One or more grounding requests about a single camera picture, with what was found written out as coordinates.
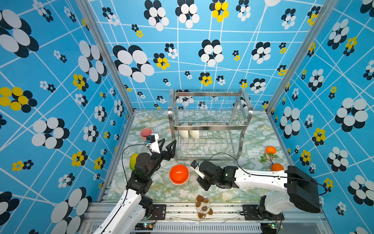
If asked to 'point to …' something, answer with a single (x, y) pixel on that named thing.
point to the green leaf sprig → (263, 159)
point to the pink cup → (145, 132)
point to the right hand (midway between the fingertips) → (199, 178)
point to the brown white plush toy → (203, 207)
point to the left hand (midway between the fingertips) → (172, 139)
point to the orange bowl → (179, 174)
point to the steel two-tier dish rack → (207, 125)
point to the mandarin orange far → (270, 149)
